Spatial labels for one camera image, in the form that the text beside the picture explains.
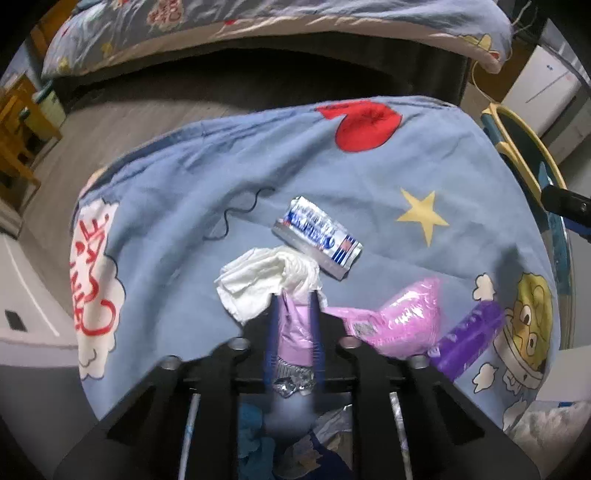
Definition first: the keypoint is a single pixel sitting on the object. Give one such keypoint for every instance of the white tissue at bottom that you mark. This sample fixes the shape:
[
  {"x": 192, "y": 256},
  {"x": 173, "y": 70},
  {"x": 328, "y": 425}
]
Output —
[{"x": 546, "y": 436}]

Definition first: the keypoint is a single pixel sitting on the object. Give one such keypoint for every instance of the white crumpled tissue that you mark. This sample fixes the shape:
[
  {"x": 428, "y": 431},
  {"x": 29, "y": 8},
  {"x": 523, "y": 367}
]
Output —
[{"x": 245, "y": 285}]

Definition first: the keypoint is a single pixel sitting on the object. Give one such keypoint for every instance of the blue cartoon bed duvet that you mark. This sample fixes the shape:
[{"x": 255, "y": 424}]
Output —
[{"x": 108, "y": 33}]

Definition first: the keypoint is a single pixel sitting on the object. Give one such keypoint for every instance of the purple tube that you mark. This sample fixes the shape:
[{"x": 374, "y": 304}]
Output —
[{"x": 456, "y": 351}]

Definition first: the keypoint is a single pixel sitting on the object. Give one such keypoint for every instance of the pink purple plastic wrapper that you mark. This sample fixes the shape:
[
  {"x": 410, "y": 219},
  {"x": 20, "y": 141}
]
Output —
[{"x": 408, "y": 324}]

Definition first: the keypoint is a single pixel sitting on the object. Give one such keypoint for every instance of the teal bin with yellow rim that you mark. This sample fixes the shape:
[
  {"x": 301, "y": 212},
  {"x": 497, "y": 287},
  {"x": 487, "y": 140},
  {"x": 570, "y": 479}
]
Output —
[{"x": 534, "y": 167}]

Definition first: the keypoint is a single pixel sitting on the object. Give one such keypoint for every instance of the small wooden chair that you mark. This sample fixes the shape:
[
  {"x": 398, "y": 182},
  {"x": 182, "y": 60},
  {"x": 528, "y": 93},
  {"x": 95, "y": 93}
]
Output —
[{"x": 14, "y": 152}]

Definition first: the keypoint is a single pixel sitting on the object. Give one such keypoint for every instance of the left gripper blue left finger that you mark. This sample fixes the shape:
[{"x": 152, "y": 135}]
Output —
[{"x": 272, "y": 340}]

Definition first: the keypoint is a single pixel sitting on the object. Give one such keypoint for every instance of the small green white bin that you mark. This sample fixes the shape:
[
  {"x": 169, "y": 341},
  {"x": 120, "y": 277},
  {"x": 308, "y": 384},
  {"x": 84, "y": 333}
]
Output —
[{"x": 50, "y": 105}]

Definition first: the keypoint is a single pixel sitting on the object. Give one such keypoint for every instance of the blue crumpled glove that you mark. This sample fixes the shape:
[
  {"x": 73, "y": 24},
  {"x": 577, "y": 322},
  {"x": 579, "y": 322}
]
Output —
[{"x": 255, "y": 449}]

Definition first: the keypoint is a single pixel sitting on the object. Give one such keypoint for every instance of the white air purifier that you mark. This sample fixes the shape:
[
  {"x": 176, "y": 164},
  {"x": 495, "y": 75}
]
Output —
[{"x": 552, "y": 101}]

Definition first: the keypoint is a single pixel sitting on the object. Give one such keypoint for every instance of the wooden nightstand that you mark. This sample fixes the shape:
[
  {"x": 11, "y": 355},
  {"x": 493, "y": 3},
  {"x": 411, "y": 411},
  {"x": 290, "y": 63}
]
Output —
[{"x": 483, "y": 87}]

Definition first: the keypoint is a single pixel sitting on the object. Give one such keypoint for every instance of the blue white candy wrapper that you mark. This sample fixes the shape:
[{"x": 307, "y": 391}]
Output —
[{"x": 310, "y": 230}]

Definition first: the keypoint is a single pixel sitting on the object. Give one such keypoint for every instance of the blue cartoon table cloth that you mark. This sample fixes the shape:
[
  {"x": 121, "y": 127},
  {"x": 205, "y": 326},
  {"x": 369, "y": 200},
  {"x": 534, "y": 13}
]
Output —
[{"x": 352, "y": 290}]

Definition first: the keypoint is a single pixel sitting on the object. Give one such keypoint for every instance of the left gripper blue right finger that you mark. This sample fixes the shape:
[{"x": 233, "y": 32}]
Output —
[{"x": 318, "y": 355}]

